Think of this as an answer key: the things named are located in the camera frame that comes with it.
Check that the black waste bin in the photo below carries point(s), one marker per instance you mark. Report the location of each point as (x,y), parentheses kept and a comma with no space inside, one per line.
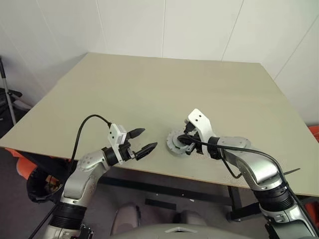
(42,189)

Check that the orange plastic crate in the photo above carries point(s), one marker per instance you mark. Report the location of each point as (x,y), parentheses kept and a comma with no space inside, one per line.
(315,134)
(312,209)

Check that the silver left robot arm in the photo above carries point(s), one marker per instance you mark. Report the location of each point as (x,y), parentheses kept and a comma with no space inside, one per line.
(79,184)

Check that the black stand hardware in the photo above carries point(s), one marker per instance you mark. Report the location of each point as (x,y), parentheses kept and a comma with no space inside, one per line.
(13,94)

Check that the grey flanged motor housing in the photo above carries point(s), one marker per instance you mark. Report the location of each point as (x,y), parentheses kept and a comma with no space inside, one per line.
(172,144)

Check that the silver stand pole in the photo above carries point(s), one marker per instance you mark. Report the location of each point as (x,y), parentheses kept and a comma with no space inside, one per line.
(8,102)

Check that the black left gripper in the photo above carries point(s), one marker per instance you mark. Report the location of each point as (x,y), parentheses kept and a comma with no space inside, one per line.
(125,152)

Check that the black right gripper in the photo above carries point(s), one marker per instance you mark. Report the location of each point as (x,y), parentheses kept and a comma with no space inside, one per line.
(192,131)

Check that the silver robot torso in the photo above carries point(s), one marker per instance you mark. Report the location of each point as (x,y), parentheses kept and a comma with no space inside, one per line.
(174,232)

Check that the grey rounded shape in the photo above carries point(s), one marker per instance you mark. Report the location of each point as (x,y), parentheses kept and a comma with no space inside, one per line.
(125,217)
(190,217)

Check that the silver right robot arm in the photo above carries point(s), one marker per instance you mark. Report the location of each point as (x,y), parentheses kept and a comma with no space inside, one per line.
(261,169)

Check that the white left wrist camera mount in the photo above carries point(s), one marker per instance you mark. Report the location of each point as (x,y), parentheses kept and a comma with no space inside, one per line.
(114,134)

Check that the orange plastic object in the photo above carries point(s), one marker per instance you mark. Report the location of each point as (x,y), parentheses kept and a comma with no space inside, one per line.
(23,169)

